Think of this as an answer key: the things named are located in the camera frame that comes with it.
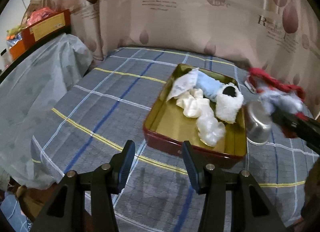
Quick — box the light blue towel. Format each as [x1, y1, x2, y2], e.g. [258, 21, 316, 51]
[194, 71, 224, 102]

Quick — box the red plastic bag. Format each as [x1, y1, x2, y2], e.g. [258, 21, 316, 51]
[27, 7, 55, 26]

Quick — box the white plastic bag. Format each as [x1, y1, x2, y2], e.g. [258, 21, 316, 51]
[196, 106, 226, 147]

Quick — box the red yellow cardboard box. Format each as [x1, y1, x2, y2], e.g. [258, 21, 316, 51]
[9, 9, 71, 61]

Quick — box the printed wet wipe packet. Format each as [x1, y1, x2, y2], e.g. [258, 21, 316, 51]
[167, 68, 199, 101]

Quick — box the translucent plastic cover sheet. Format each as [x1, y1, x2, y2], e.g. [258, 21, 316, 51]
[1, 34, 93, 189]

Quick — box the red gold tin tray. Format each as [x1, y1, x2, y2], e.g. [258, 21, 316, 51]
[143, 64, 247, 169]

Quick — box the red fabric pouch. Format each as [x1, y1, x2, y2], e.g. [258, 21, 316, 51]
[245, 68, 306, 120]

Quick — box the cream cloth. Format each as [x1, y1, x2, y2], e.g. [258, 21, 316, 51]
[176, 88, 210, 118]

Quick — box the white fluffy plush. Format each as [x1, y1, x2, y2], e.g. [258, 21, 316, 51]
[215, 82, 244, 124]

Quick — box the beige leaf print curtain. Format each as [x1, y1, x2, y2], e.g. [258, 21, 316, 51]
[27, 0, 319, 117]

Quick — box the steel bowl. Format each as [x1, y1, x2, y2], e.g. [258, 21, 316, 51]
[245, 100, 272, 146]

